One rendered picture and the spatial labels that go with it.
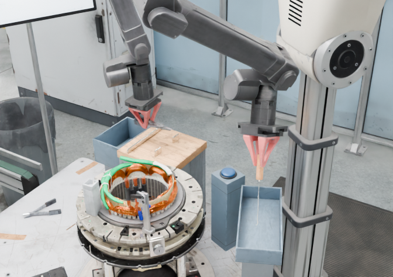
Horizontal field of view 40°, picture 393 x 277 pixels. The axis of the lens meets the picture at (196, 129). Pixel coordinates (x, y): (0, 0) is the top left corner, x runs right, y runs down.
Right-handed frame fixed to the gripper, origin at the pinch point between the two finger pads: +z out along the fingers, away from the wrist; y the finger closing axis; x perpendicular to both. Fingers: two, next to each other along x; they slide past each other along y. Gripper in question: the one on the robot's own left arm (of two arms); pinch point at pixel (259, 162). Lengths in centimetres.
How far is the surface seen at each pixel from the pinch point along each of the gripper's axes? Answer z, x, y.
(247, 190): 11.0, 15.7, -12.2
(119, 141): 4, 18, -65
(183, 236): 19.3, -8.3, -14.4
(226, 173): 8.2, 18.9, -21.7
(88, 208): 14.4, -21.4, -33.9
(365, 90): -15, 220, -58
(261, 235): 19.4, 7.1, -2.1
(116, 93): -2, 153, -205
